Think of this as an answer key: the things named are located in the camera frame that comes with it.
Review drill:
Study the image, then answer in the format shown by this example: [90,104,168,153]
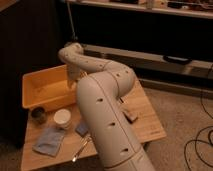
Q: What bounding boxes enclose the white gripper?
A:
[67,64,83,88]

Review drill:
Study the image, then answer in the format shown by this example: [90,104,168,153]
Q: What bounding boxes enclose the black flat device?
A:
[163,55,192,65]

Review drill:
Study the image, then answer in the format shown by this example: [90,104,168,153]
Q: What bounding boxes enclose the long grey low bench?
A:
[63,41,213,80]

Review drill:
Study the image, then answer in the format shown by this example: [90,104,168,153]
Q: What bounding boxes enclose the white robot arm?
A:
[58,43,155,171]

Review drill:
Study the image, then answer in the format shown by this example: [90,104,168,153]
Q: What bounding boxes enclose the black floor cables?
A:
[183,63,213,171]

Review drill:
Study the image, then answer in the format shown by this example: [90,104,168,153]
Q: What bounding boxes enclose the yellow plastic bin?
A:
[22,65,75,112]

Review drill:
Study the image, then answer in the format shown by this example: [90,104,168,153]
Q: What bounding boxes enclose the upper wall shelf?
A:
[65,0,213,19]

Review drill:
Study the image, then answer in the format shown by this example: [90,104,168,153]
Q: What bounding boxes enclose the white paper cup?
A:
[53,109,71,129]

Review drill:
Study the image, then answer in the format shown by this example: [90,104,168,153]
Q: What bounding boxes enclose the thin metal stand pole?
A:
[66,0,78,42]

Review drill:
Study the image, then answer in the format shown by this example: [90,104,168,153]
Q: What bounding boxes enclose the blue sponge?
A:
[75,121,88,137]

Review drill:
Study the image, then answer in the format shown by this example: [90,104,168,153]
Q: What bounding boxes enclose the dark small cup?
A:
[31,107,46,124]

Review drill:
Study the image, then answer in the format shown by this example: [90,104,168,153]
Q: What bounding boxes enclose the blue folded cloth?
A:
[32,127,65,157]

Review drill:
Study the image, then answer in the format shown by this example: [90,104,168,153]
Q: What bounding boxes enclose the small wooden table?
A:
[21,81,166,171]

